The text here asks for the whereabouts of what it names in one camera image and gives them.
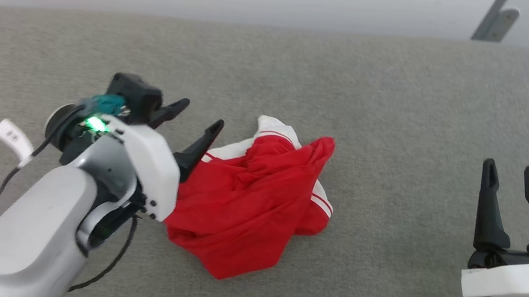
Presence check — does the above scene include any red white sports shirt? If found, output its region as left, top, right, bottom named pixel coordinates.
left=156, top=101, right=349, bottom=297

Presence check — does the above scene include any teal cable connector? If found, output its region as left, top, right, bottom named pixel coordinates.
left=80, top=88, right=130, bottom=120

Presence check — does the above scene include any grey fabric sofa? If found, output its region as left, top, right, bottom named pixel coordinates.
left=0, top=0, right=529, bottom=297

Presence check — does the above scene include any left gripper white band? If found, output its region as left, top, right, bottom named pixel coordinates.
left=32, top=75, right=228, bottom=231

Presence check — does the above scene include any grey metal bracket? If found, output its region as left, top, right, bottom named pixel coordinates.
left=470, top=0, right=523, bottom=48

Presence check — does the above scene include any white cable label tag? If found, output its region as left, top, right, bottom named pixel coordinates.
left=0, top=117, right=40, bottom=170

